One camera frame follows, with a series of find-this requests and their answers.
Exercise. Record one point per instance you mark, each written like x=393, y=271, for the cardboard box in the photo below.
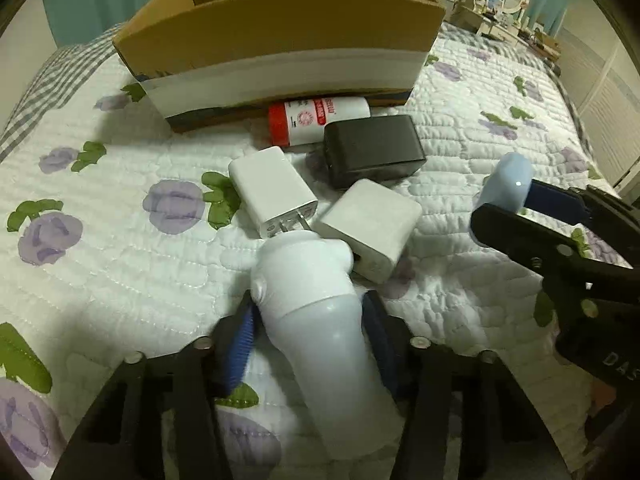
x=280, y=45

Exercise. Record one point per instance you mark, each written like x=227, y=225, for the floral quilted blanket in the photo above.
x=125, y=240

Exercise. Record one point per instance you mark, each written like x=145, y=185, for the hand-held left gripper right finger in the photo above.
x=381, y=345

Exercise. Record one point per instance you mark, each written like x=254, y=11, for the white plastic bottle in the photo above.
x=320, y=330

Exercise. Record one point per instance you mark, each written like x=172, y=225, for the grey plaid cloth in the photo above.
x=45, y=90

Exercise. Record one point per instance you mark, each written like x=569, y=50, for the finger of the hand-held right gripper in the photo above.
x=552, y=200
x=520, y=240

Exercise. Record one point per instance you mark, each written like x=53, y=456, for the white square charger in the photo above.
x=372, y=227

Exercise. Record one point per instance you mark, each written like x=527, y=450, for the white slatted cabinet doors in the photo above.
x=605, y=95

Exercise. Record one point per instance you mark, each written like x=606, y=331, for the red and white bottle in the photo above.
x=312, y=117

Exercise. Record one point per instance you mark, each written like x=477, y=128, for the white charger with prongs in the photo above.
x=267, y=187

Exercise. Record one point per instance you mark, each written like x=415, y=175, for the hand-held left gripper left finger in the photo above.
x=239, y=347

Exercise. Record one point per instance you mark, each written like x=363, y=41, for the light blue small case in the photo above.
x=504, y=182

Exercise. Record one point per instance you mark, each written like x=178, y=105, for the white dressing table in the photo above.
x=500, y=25

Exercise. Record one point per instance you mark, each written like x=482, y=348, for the black power adapter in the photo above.
x=372, y=150

